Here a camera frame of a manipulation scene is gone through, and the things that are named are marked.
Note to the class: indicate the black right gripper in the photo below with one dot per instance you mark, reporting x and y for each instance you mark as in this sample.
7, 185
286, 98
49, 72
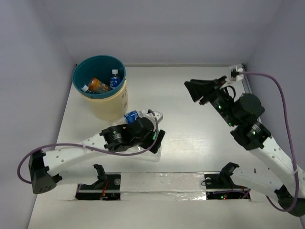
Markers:
197, 88

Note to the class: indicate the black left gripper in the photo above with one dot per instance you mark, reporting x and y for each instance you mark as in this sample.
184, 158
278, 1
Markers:
153, 140

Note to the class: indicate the clear bottle white cap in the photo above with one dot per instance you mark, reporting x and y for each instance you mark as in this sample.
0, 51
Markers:
146, 156

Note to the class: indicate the blue label clear bottle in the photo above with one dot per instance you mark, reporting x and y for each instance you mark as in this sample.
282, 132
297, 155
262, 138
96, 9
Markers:
115, 79

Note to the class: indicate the orange label tea bottle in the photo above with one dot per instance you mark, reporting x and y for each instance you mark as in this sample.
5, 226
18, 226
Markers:
97, 86

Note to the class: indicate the large clear ribbed bottle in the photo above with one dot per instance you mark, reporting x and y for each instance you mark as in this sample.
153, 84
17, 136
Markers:
86, 89

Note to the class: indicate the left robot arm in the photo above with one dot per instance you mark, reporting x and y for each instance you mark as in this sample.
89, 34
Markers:
49, 169

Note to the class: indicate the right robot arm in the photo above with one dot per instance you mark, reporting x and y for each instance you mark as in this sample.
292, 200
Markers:
285, 181

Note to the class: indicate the teal and cream bin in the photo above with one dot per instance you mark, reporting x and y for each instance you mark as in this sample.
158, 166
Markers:
110, 105

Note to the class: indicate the small blue label bottle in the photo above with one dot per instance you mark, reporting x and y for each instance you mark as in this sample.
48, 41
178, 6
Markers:
130, 117

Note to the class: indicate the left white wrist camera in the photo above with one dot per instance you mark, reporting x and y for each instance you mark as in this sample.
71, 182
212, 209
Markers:
155, 116

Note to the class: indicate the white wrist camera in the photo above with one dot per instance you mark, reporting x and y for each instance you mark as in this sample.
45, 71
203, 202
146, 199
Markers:
236, 75
155, 116

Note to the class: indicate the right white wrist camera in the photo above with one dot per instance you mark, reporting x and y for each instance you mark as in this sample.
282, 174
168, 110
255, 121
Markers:
236, 75

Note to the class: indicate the aluminium side rail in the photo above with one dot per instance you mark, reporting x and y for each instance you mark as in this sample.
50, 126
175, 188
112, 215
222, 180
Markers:
245, 81

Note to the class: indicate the silver taped front rail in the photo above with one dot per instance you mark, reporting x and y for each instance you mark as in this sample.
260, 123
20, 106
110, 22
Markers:
168, 186

